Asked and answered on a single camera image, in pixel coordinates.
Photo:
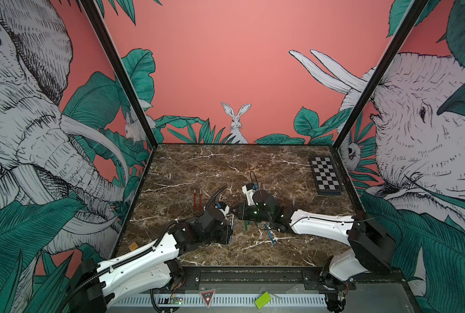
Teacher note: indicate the right black frame post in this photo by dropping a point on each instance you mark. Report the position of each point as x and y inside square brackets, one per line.
[411, 16]

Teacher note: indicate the black white checkerboard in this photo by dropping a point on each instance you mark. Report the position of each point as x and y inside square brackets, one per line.
[324, 175]

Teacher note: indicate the black frame post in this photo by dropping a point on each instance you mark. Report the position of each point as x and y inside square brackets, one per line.
[92, 11]
[411, 16]

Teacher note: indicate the triangular warning sticker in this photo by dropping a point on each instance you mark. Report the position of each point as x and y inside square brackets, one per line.
[208, 296]

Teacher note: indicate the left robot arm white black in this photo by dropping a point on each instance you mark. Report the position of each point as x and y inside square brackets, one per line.
[96, 286]

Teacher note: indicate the blue carving knife front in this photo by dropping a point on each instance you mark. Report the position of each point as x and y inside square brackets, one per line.
[268, 231]

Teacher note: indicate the left black frame post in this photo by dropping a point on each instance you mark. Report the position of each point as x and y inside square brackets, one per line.
[92, 11]

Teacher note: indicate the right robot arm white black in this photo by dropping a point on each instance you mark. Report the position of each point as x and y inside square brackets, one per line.
[370, 246]

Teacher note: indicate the green sticky note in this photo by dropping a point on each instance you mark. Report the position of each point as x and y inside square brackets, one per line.
[262, 301]

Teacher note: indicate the small circuit board green led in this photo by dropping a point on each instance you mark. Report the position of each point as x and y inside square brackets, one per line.
[174, 301]

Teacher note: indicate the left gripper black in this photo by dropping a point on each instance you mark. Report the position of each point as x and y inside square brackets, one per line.
[227, 235]

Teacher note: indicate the black front mounting rail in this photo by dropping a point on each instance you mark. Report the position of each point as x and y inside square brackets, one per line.
[203, 278]

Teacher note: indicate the white slotted cable duct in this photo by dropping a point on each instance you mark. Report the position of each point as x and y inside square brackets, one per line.
[194, 300]

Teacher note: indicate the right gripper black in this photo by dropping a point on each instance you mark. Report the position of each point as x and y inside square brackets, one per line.
[244, 214]

